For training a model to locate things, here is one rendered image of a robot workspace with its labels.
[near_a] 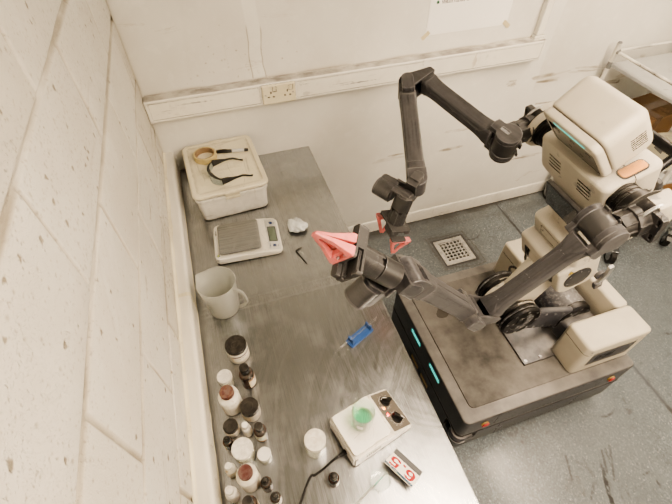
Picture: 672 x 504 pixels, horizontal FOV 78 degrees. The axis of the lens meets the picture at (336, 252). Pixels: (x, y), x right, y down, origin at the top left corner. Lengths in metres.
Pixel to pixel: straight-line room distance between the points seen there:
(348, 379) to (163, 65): 1.37
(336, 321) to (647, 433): 1.62
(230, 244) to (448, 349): 1.01
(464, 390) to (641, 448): 0.94
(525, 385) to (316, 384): 0.93
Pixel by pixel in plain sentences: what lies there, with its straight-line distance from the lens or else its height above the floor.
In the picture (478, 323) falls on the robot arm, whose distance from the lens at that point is 1.19.
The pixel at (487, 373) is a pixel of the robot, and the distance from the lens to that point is 1.90.
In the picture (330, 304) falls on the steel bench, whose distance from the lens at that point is 1.50.
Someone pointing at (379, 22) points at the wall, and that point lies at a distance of 2.03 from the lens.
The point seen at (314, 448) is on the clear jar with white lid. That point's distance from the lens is 1.21.
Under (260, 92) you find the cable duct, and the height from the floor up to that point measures 1.09.
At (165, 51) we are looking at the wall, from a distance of 1.89.
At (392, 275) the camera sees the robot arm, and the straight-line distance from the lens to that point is 0.82.
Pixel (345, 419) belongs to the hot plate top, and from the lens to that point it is 1.22.
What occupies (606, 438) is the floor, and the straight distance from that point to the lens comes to 2.42.
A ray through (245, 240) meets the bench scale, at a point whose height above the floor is 0.80.
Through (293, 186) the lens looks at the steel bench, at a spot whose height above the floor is 0.75.
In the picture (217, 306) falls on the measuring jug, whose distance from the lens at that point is 1.43.
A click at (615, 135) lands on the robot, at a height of 1.44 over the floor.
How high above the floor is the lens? 2.00
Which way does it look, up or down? 49 degrees down
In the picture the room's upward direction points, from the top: straight up
